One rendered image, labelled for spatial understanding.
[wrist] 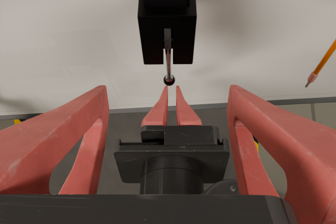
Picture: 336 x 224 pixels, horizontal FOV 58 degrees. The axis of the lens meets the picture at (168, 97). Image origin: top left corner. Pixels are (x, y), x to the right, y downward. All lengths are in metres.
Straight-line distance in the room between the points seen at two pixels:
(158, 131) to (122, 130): 1.19
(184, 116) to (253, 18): 0.14
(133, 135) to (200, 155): 1.20
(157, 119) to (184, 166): 0.05
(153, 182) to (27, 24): 0.23
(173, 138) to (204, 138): 0.03
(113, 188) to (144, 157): 1.31
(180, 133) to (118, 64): 0.18
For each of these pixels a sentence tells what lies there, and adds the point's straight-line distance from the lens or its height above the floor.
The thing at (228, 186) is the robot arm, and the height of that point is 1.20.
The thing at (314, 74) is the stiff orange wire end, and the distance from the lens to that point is 0.28.
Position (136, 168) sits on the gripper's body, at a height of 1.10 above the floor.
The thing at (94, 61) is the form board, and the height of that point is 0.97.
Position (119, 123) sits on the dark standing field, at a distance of 1.46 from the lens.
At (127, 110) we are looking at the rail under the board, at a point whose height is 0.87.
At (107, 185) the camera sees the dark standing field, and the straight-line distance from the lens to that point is 1.59.
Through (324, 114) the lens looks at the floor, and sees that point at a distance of 1.51.
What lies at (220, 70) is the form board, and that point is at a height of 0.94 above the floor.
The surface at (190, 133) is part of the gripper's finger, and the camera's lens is 0.27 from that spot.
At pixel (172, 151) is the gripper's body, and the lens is 0.26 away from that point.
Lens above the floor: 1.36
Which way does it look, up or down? 79 degrees down
